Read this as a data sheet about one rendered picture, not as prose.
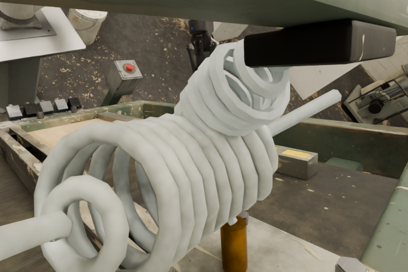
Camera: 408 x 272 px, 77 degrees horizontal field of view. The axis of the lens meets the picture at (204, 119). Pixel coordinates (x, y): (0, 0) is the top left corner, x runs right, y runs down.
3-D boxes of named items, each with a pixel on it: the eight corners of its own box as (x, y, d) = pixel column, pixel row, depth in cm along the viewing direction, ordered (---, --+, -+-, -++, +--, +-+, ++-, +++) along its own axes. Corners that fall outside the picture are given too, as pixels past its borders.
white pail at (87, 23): (88, 22, 255) (101, -18, 222) (104, 45, 252) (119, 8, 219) (56, 24, 232) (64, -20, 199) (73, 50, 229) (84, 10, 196)
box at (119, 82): (124, 78, 151) (134, 59, 138) (132, 95, 148) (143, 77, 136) (104, 80, 143) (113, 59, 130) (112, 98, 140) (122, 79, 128)
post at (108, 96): (91, 136, 200) (121, 82, 148) (93, 143, 199) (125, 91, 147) (83, 139, 196) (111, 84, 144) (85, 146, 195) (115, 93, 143)
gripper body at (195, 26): (219, 17, 75) (221, 50, 77) (199, 22, 81) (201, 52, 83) (201, 16, 70) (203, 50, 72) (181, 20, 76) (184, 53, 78)
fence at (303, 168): (108, 119, 118) (107, 111, 117) (317, 171, 52) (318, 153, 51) (98, 122, 115) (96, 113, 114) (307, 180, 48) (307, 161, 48)
